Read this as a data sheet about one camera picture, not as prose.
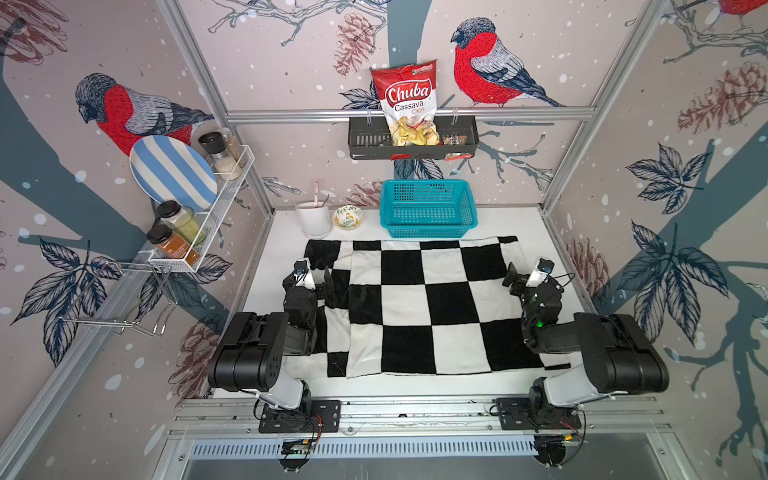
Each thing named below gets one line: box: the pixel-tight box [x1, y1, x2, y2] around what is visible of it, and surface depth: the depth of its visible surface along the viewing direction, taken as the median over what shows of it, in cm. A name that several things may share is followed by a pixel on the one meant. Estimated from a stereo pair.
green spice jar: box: [156, 200, 207, 247], surface depth 67 cm
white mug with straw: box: [295, 188, 331, 238], surface depth 109 cm
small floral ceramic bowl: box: [332, 205, 364, 231], surface depth 118 cm
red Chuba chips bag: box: [371, 59, 441, 160], surface depth 83 cm
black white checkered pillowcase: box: [283, 236, 570, 379], surface depth 92 cm
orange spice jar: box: [146, 224, 201, 266], surface depth 63 cm
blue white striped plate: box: [129, 134, 218, 212], surface depth 73 cm
